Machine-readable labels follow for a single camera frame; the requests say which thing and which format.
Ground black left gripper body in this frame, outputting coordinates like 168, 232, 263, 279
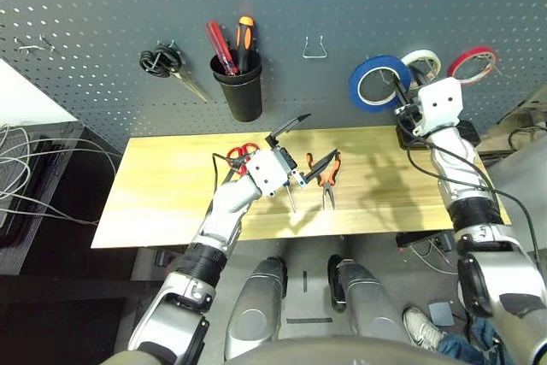
275, 145, 300, 187

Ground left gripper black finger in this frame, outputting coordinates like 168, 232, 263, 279
297, 150, 342, 189
264, 113, 312, 148

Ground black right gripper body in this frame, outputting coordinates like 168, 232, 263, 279
395, 102, 424, 138

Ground orange black needle-nose pliers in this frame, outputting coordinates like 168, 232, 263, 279
305, 150, 343, 211

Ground blue tape roll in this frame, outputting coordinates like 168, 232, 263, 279
348, 55, 412, 114

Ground red handled scissors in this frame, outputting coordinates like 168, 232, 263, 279
226, 142, 261, 176

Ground white tape roll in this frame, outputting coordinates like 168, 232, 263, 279
400, 49, 442, 84

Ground black tool cup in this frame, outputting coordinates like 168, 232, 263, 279
209, 49, 263, 122

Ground red tape roll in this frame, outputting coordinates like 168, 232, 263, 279
447, 46, 500, 85

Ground black plastic case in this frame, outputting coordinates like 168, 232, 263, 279
396, 120, 480, 150

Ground white curved machine housing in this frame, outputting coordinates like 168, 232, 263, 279
491, 142, 547, 229

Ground silver right robot leg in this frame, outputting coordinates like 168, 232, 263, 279
326, 255, 411, 343

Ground silver robot leg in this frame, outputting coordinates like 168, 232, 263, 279
224, 256, 288, 360
326, 255, 411, 343

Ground silver left robot leg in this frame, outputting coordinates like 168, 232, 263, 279
224, 256, 288, 360

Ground olive robot torso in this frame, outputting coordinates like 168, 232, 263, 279
100, 336, 462, 365

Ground grey foot pedal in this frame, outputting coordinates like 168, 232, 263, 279
428, 301, 456, 327

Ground white sneaker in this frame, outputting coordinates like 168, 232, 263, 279
403, 307, 448, 351

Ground black cabinet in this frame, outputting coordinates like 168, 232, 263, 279
0, 123, 89, 276

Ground blue jeans leg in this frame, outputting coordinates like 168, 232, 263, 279
438, 317, 514, 365

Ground white board panel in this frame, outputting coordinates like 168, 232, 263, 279
0, 59, 80, 129

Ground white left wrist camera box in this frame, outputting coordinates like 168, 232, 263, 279
245, 146, 291, 198

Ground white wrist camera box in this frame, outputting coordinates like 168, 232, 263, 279
245, 146, 291, 198
412, 77, 465, 138

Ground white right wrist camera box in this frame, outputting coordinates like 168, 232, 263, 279
412, 77, 465, 138

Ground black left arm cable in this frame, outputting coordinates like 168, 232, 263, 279
211, 151, 244, 189

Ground metal wire plier holder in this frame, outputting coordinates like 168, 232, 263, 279
302, 34, 328, 60

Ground orange black handled screwdriver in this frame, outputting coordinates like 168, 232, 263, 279
234, 15, 256, 74

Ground red handled screwdriver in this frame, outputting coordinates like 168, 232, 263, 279
204, 21, 239, 77

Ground black under-table bracket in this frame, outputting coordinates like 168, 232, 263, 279
395, 231, 456, 255

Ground black handled scissors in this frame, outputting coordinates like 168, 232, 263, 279
138, 41, 213, 104

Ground grey cable tangle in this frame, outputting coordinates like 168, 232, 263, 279
0, 123, 123, 227

